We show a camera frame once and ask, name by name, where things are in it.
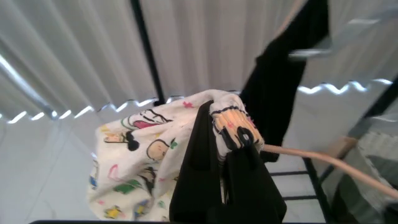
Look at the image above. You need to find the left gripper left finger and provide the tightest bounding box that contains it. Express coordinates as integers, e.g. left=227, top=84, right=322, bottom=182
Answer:
left=169, top=100, right=224, bottom=223

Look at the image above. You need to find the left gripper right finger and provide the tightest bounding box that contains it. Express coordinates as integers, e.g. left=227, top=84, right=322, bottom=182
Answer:
left=221, top=144, right=288, bottom=223

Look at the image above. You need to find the cream printed garment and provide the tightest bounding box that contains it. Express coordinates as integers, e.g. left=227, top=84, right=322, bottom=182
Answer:
left=86, top=89, right=266, bottom=222

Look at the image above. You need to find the black t-shirt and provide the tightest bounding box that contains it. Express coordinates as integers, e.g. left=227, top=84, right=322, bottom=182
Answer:
left=238, top=0, right=330, bottom=164

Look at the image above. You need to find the white laundry basket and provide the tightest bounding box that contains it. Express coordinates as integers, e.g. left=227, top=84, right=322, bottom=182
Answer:
left=320, top=129, right=398, bottom=223

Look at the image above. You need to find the black clothes rack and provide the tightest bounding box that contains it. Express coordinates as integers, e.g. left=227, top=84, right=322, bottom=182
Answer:
left=129, top=0, right=398, bottom=223

